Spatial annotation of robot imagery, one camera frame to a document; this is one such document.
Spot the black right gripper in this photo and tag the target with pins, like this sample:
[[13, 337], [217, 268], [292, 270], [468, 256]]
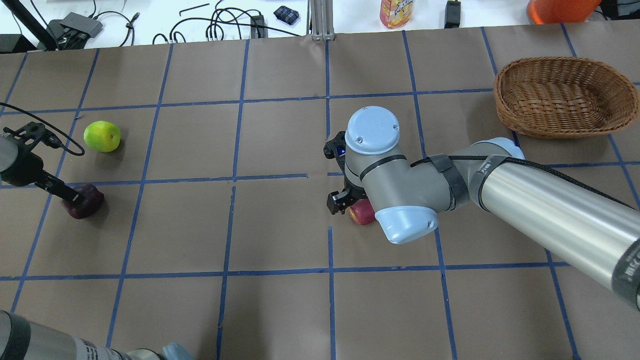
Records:
[[338, 201]]

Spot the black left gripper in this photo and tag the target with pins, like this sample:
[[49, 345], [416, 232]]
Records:
[[21, 170]]

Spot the red apple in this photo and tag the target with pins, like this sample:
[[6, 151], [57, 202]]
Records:
[[362, 212]]

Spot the dark purple apple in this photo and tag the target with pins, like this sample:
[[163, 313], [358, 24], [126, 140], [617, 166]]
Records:
[[87, 200]]

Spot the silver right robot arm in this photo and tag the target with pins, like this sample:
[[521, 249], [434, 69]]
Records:
[[592, 231]]

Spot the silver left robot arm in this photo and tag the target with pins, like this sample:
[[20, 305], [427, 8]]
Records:
[[21, 167]]

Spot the woven wicker basket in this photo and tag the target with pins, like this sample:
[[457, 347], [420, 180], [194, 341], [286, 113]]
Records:
[[557, 97]]

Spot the green apple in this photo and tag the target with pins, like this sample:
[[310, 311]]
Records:
[[102, 136]]

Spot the orange juice bottle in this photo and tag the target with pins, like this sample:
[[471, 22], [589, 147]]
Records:
[[396, 13]]

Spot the black power adapter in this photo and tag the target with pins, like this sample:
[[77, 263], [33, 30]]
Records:
[[453, 14]]

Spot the orange round container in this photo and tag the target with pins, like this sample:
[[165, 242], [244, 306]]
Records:
[[542, 12]]

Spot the aluminium frame post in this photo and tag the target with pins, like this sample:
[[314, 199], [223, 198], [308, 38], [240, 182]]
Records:
[[321, 20]]

